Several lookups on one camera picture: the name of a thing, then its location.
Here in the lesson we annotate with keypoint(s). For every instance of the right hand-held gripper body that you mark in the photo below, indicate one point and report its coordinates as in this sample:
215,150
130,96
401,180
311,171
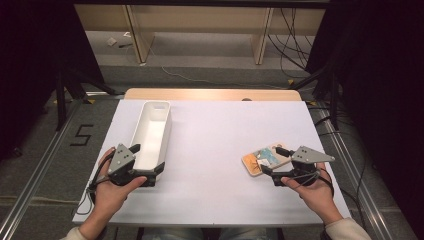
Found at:
310,155

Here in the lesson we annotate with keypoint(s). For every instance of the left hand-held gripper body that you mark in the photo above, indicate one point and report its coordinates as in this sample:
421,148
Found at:
121,160

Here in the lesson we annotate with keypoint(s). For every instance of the illustrated wooden board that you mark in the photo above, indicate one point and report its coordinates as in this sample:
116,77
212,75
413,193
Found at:
263,160

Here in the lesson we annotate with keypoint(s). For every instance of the white plastic box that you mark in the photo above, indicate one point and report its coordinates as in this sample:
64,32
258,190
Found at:
151,133

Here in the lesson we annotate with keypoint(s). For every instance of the person's left hand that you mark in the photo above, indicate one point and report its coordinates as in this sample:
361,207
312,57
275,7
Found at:
111,193

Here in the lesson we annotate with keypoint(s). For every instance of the person's right hand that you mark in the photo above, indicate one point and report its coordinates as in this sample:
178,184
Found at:
316,196

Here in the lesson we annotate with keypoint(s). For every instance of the yellow tape piece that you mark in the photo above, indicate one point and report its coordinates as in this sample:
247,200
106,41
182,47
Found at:
312,103
290,81
90,101

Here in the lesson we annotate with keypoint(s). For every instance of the black metal stand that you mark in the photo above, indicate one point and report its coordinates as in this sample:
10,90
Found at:
60,100
333,100

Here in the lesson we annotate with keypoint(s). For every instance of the black curtain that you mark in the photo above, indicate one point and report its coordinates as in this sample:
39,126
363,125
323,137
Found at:
33,66
383,83

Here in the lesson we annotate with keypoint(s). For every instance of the small black floor item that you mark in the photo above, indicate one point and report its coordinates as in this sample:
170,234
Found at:
125,45

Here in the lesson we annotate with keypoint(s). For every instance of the small white floor item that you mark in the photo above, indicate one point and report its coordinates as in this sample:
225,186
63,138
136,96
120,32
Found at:
111,41

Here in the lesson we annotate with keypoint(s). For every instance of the light wooden shelf unit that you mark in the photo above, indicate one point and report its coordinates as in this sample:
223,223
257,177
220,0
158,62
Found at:
200,20

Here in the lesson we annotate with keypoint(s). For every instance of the black metal crossbar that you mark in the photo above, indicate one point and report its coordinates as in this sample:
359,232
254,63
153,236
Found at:
200,2

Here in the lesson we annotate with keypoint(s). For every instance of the aluminium floor rail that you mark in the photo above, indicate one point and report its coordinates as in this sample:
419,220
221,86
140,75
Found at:
36,173
353,173

